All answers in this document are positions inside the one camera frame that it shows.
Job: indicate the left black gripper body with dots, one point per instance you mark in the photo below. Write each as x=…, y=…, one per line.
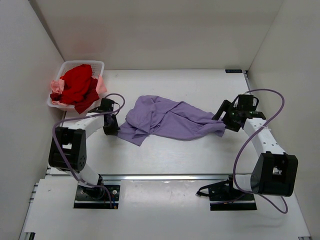
x=111, y=125

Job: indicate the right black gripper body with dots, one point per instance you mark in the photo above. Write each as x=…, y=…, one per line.
x=225, y=115

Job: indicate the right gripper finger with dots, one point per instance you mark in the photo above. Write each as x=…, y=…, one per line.
x=223, y=108
x=232, y=125

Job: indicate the purple t-shirt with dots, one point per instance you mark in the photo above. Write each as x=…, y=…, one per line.
x=159, y=116

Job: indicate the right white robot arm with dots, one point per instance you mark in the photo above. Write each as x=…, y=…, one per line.
x=275, y=171

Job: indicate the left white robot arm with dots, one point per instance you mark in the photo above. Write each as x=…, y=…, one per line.
x=68, y=151

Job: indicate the dark red t-shirt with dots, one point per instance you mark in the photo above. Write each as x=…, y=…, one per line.
x=79, y=94

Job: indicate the white plastic basket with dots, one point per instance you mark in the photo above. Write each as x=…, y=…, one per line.
x=97, y=70

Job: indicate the pink t-shirt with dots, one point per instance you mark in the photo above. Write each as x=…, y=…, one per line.
x=58, y=86

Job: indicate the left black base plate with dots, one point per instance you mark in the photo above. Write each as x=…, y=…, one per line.
x=87, y=198

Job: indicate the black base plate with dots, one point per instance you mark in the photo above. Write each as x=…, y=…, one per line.
x=232, y=202
x=87, y=198

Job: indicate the aluminium rail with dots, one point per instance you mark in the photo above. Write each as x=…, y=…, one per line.
x=164, y=176

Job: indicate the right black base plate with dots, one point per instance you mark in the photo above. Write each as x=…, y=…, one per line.
x=232, y=202

